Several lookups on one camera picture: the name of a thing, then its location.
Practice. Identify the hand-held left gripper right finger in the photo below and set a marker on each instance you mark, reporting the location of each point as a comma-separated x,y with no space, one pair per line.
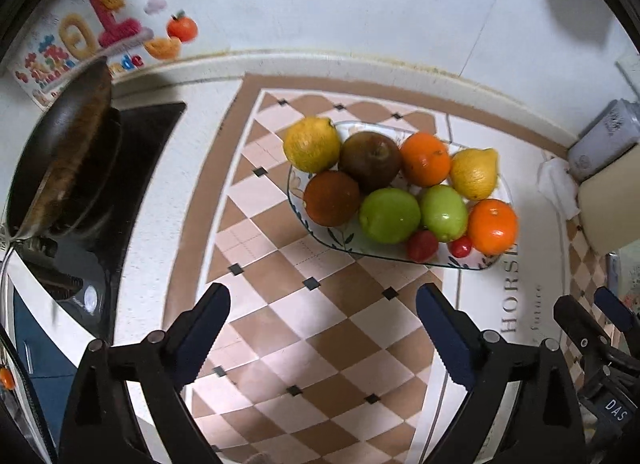
445,336

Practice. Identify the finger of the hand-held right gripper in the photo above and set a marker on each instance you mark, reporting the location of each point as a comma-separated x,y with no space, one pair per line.
615,306
575,321

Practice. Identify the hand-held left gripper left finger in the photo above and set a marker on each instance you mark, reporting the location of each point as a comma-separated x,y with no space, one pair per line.
200,339

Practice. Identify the small red cherry tomato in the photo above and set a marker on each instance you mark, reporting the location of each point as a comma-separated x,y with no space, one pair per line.
421,245
461,246

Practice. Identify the orange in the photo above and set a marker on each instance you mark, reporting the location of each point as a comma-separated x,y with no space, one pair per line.
425,158
492,226

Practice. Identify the green apple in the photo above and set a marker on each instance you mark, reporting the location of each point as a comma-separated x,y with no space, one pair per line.
443,213
390,215

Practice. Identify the floral oval plate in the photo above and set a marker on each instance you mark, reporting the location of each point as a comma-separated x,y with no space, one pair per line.
350,239

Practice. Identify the yellow lemon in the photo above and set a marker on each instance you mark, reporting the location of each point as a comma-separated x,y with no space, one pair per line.
312,143
474,173

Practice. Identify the dark red apple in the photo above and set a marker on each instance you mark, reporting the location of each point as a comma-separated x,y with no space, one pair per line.
371,161
332,198

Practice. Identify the beige utensil holder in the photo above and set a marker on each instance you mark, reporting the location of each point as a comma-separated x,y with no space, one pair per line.
612,209

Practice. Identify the checkered tablecloth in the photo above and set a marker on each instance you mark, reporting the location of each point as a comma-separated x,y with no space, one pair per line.
325,344

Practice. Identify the white tissue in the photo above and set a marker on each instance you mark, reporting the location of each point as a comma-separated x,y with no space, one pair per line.
555,183

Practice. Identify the grey spray can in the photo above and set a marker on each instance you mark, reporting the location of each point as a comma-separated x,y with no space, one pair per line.
605,138

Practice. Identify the small orange charm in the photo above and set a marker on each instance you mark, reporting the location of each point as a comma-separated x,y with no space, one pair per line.
7,378

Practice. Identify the black gas stove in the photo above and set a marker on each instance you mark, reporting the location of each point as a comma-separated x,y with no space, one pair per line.
145,143

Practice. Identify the black frying pan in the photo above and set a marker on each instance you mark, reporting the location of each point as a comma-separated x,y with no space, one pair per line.
70,143

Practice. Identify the white wall socket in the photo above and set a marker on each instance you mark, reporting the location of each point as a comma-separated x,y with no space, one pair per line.
630,71

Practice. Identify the colourful wall sticker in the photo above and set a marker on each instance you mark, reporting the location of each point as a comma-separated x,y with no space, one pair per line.
75,38

